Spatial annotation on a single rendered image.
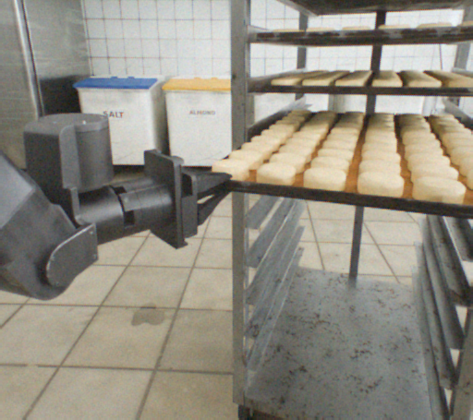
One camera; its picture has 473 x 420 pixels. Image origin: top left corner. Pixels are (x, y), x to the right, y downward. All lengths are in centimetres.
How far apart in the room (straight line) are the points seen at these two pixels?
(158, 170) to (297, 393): 78
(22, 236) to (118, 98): 273
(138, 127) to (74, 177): 266
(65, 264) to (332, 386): 88
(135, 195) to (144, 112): 259
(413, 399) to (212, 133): 219
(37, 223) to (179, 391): 103
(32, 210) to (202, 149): 264
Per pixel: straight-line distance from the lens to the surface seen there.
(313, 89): 73
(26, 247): 31
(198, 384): 131
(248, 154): 56
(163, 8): 358
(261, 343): 107
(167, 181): 42
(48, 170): 36
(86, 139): 36
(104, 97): 304
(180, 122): 291
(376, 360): 121
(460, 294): 87
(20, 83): 301
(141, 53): 362
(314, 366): 115
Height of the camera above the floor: 93
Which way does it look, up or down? 18 degrees down
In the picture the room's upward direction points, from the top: straight up
